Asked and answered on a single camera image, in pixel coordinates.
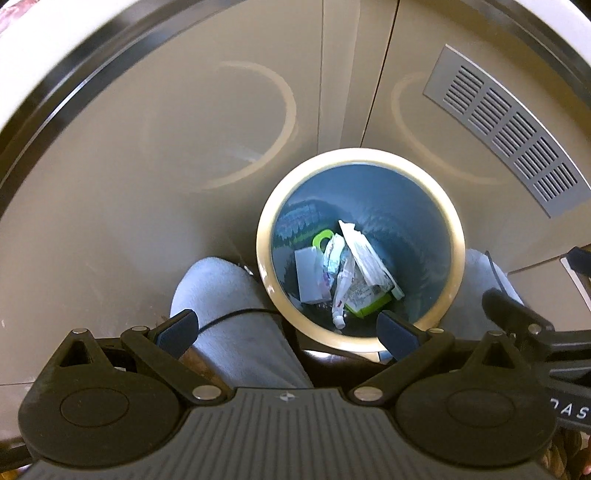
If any crumpled white wrapper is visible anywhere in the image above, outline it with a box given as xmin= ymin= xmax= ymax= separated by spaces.
xmin=338 ymin=220 xmax=406 ymax=299

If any green plastic ring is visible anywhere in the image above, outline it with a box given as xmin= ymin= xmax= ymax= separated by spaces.
xmin=312 ymin=229 xmax=336 ymax=253

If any thin black cable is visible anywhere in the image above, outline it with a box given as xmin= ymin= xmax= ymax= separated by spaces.
xmin=484 ymin=250 xmax=514 ymax=297
xmin=196 ymin=308 xmax=283 ymax=332

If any brown knit garment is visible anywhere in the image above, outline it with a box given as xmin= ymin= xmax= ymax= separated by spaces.
xmin=542 ymin=427 xmax=591 ymax=480

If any crumpled pale blue wrapper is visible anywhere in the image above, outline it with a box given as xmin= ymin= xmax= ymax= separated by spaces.
xmin=321 ymin=233 xmax=348 ymax=288

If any steel door handle strip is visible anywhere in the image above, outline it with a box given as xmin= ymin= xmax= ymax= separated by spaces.
xmin=480 ymin=0 xmax=591 ymax=86
xmin=0 ymin=0 xmax=242 ymax=200

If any grey metal vent grille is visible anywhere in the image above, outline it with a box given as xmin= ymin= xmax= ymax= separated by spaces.
xmin=422 ymin=45 xmax=591 ymax=219

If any blue trash bin cream rim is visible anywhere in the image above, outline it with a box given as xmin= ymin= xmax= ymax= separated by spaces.
xmin=256 ymin=148 xmax=467 ymax=354

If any person's right leg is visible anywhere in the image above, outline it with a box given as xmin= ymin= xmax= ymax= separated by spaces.
xmin=463 ymin=248 xmax=526 ymax=326

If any green white packet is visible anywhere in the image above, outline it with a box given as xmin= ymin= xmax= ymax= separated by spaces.
xmin=344 ymin=285 xmax=394 ymax=320

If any person's left leg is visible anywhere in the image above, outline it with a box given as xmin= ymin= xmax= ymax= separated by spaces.
xmin=170 ymin=257 xmax=315 ymax=389

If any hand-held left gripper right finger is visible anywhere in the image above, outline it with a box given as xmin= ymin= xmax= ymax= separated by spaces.
xmin=346 ymin=310 xmax=533 ymax=409

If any white rectangular packet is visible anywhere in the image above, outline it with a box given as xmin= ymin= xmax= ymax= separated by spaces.
xmin=294 ymin=246 xmax=334 ymax=305

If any white tube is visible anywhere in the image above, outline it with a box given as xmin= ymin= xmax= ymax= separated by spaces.
xmin=329 ymin=258 xmax=357 ymax=330

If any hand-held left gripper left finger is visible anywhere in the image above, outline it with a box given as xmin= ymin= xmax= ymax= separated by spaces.
xmin=44 ymin=309 xmax=236 ymax=408

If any beige cabinet door with vent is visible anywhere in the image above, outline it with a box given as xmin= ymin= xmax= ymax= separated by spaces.
xmin=359 ymin=0 xmax=591 ymax=278

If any person's leg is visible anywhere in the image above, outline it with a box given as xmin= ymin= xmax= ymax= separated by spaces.
xmin=463 ymin=248 xmax=526 ymax=326
xmin=170 ymin=257 xmax=315 ymax=389

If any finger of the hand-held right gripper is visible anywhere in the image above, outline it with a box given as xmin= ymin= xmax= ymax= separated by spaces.
xmin=566 ymin=246 xmax=591 ymax=278
xmin=481 ymin=288 xmax=591 ymax=371

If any beige cabinet corner panel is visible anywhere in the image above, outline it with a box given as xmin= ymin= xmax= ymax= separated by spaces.
xmin=316 ymin=0 xmax=399 ymax=154

